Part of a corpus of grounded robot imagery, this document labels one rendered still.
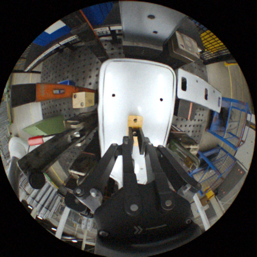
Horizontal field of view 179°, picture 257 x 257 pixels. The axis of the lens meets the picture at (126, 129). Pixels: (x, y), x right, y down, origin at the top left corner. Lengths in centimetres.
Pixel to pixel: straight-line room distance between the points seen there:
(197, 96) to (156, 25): 25
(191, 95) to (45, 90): 35
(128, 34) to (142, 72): 12
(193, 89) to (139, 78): 19
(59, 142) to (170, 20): 32
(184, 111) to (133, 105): 18
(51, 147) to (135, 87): 22
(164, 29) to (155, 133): 29
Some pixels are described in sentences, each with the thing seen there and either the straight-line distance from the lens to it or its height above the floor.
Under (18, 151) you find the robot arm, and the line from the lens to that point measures 75.
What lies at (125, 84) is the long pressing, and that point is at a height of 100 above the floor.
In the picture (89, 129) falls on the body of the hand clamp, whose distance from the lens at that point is 25.
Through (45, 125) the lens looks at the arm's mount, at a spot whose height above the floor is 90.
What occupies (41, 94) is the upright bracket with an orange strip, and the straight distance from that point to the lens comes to 15.
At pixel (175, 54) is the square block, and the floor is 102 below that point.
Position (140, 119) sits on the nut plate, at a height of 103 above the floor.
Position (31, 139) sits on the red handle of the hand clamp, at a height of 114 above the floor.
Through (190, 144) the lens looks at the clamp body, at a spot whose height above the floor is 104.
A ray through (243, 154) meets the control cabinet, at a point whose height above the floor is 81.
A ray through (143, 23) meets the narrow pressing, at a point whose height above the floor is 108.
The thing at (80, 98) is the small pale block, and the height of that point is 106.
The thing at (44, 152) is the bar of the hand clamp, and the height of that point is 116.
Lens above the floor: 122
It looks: 69 degrees down
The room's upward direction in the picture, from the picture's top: 178 degrees counter-clockwise
